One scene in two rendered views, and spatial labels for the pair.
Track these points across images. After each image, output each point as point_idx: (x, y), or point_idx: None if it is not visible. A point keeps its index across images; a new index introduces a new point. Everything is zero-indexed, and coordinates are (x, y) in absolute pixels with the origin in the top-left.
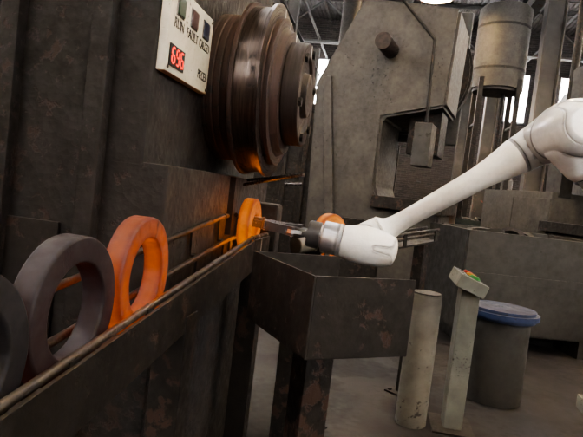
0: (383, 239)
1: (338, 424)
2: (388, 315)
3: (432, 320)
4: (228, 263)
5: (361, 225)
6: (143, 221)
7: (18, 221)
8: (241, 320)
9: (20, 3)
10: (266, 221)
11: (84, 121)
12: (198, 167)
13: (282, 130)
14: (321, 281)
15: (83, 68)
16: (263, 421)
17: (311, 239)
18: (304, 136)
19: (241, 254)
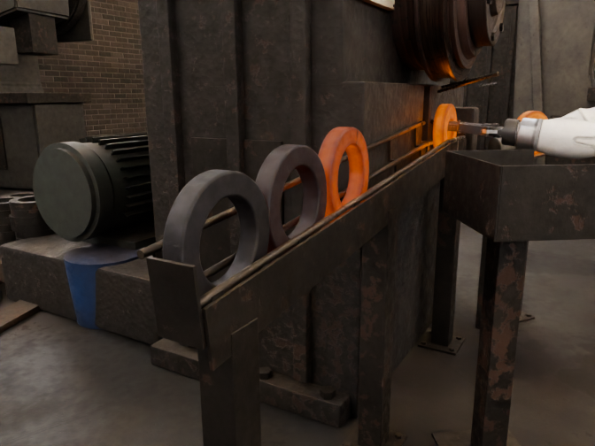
0: (587, 130)
1: (547, 315)
2: (580, 199)
3: None
4: (424, 165)
5: (561, 119)
6: (344, 131)
7: (251, 143)
8: (443, 218)
9: None
10: (461, 124)
11: (292, 53)
12: (392, 80)
13: (472, 32)
14: (507, 170)
15: (287, 7)
16: (470, 311)
17: (507, 137)
18: (497, 34)
19: (436, 157)
